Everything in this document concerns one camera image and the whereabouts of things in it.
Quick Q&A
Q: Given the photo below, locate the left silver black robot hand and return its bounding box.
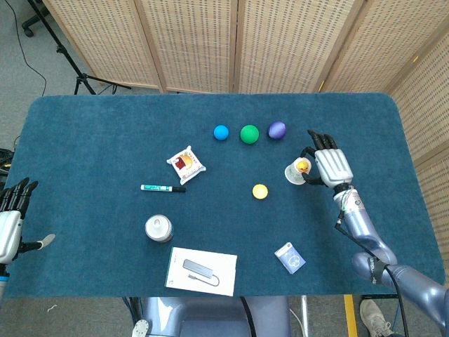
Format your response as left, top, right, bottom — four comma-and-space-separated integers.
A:
0, 177, 56, 265

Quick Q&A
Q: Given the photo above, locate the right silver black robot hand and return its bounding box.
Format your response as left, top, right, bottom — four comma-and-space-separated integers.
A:
300, 129, 354, 192

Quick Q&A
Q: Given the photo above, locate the white paper cup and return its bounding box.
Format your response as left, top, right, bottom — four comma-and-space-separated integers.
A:
284, 158, 309, 185

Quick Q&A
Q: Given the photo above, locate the purple egg-shaped ball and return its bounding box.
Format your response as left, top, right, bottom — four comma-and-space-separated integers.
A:
267, 121, 287, 139

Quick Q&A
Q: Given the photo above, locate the small yellow cup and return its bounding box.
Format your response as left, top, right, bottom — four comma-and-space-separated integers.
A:
252, 183, 270, 200

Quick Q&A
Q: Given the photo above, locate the green ball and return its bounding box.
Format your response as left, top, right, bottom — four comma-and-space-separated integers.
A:
239, 124, 260, 145

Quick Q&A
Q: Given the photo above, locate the blue tissue pack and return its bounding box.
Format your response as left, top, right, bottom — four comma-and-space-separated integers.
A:
274, 242, 307, 275

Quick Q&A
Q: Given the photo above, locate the dark teal table mat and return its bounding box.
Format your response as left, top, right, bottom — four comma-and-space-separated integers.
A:
4, 93, 443, 299

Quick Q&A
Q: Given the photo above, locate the white snack packet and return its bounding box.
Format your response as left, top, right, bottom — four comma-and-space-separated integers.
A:
166, 145, 207, 186

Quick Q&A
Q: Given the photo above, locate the clear jar with white lid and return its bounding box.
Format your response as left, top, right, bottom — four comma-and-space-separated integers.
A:
145, 214, 174, 244

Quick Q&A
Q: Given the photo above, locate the green white marker pen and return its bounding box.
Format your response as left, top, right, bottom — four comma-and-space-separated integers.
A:
140, 184, 187, 194

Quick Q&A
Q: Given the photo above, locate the grey sneaker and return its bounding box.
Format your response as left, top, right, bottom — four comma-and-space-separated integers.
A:
359, 299, 396, 337

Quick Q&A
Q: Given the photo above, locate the black tripod stand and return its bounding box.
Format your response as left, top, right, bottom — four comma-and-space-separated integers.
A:
26, 0, 133, 95

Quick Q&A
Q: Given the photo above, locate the white USB hub box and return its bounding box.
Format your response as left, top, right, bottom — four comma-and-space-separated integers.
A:
165, 246, 239, 298

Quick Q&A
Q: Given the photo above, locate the blue-grey robot torso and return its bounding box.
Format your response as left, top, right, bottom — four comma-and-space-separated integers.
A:
131, 296, 292, 337

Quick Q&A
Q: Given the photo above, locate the black office chair base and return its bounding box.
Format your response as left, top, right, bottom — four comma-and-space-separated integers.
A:
21, 10, 46, 38

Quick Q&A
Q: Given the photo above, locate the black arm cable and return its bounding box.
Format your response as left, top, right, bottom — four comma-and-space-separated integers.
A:
335, 213, 403, 337

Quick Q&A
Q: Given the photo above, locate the thin black floor cable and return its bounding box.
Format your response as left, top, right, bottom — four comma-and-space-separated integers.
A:
5, 0, 48, 98

